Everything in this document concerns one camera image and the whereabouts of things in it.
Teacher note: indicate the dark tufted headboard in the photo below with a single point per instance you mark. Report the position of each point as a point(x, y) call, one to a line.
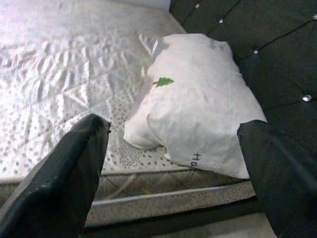
point(272, 37)

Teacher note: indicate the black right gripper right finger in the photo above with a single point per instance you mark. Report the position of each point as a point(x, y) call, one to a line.
point(284, 178)

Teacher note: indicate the dark bed frame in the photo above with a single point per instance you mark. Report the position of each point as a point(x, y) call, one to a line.
point(173, 223)

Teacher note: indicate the white quilted mattress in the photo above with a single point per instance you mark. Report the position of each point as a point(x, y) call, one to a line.
point(69, 62)

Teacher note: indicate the white pillow with green tree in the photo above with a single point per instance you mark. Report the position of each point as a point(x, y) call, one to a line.
point(198, 104)

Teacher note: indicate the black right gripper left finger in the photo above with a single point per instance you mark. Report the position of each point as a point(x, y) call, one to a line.
point(54, 188)

